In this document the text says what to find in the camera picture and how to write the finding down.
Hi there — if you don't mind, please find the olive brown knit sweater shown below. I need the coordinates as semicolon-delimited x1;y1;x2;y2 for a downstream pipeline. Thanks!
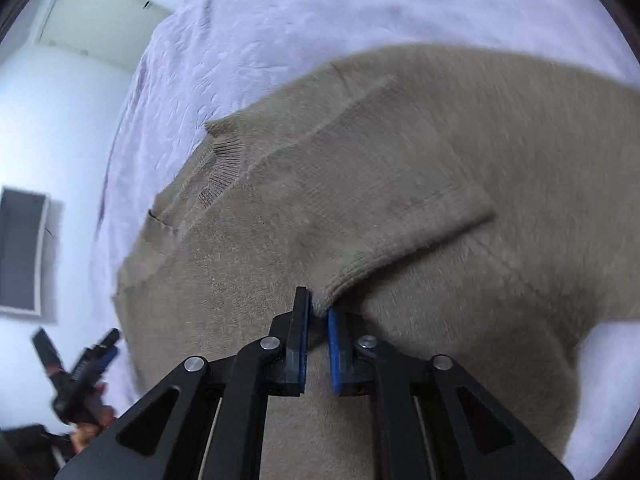
114;46;639;455

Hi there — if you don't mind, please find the left hand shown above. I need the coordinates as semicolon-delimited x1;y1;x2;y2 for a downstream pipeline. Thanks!
70;382;117;454

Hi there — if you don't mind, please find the lavender embossed bedspread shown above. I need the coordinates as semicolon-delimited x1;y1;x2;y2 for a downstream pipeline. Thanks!
92;0;639;479

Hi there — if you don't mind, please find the wall mounted television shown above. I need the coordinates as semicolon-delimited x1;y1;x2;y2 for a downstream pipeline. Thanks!
0;188;50;316

